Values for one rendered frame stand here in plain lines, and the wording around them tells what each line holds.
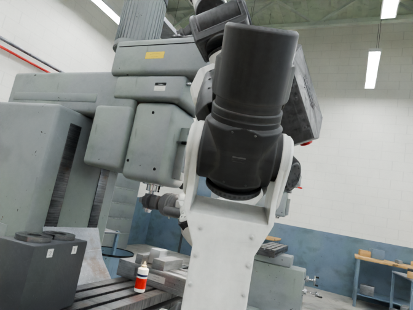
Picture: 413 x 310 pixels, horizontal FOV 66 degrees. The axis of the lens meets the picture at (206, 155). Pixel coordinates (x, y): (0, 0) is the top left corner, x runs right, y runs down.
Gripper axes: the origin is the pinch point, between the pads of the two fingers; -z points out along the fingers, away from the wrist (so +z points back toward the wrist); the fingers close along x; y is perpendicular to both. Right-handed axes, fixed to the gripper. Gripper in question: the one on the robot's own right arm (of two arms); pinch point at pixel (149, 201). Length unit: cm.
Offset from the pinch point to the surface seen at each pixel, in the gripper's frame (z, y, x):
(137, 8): -17, -83, 15
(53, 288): 17, 27, 39
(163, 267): 5.2, 25.0, -9.8
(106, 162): -10.9, -12.1, 16.3
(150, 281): 0.3, 31.5, -8.6
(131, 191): -477, -11, -321
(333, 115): -187, -263, -621
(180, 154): 11.6, -19.9, -1.6
